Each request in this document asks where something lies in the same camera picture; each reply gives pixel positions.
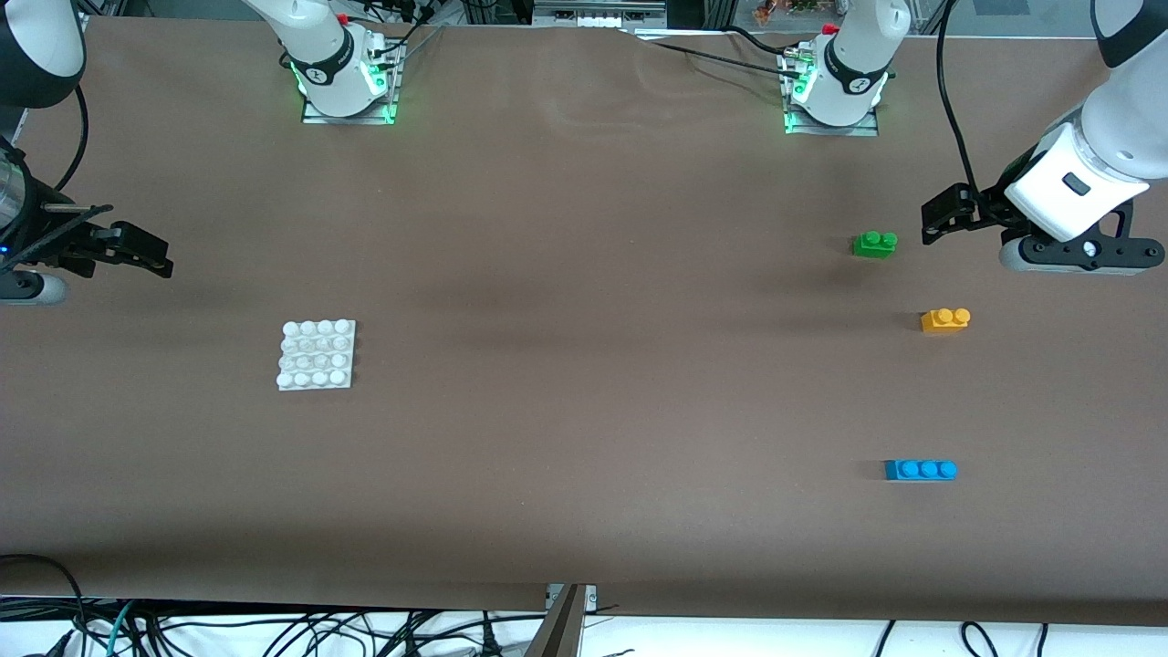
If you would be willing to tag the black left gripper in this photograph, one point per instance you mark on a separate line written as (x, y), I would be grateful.
(989, 211)

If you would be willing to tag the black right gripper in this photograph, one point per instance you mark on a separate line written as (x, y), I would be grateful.
(35, 228)

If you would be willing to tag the yellow two-stud block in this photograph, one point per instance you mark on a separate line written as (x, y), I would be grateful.
(940, 322)

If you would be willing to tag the white studded base plate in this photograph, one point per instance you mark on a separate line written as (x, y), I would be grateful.
(315, 356)

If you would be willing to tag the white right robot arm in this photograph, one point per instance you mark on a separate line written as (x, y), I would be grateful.
(310, 27)

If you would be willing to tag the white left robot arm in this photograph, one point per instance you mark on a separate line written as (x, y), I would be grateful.
(1118, 128)

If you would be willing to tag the green two-stud block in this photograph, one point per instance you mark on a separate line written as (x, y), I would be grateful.
(874, 246)

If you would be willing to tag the blue three-stud block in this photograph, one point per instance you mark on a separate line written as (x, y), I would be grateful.
(917, 471)

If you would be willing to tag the colourful background object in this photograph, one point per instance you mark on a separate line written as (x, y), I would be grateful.
(785, 9)

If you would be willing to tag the brown table cover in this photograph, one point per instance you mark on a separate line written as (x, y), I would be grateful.
(584, 228)

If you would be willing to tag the white power strip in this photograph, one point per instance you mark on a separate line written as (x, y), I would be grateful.
(593, 20)

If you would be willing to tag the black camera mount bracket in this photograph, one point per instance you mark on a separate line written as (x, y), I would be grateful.
(1122, 258)

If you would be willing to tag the metal table leg bracket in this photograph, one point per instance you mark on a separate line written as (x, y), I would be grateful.
(561, 630)

